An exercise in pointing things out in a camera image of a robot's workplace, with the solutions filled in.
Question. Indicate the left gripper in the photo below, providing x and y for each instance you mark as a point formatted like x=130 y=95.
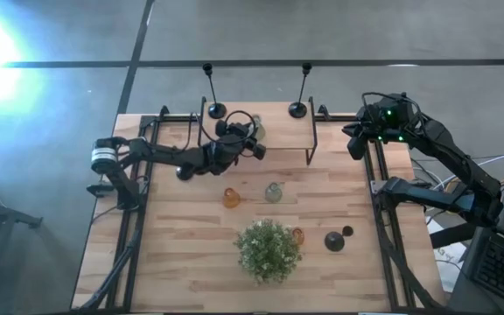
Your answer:
x=223 y=153

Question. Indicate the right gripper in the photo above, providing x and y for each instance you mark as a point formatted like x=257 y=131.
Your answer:
x=387 y=122

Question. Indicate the clear glass vase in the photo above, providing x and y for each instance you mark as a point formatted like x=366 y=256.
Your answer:
x=260 y=129

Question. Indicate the green glass candle holder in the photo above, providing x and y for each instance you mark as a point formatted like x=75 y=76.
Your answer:
x=273 y=193

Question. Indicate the amber glass candle holder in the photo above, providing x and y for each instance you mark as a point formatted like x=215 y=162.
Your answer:
x=231 y=199
x=298 y=237

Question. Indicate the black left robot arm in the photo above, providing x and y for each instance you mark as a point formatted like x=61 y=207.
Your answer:
x=164 y=155

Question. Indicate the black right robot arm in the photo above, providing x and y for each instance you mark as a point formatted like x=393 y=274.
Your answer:
x=449 y=153

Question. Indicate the tall black candlestick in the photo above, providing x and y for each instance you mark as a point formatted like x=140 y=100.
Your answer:
x=298 y=110
x=217 y=110

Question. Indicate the potted plant in black pot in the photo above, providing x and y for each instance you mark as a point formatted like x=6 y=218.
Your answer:
x=267 y=251

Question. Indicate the white paper sheet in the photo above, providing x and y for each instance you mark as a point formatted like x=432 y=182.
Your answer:
x=449 y=258

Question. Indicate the black computer cart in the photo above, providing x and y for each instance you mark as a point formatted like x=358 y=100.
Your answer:
x=462 y=297

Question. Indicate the black keyboard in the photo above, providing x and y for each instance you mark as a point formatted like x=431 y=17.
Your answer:
x=501 y=269

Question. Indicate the black floor stand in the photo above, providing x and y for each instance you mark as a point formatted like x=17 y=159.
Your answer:
x=7 y=214

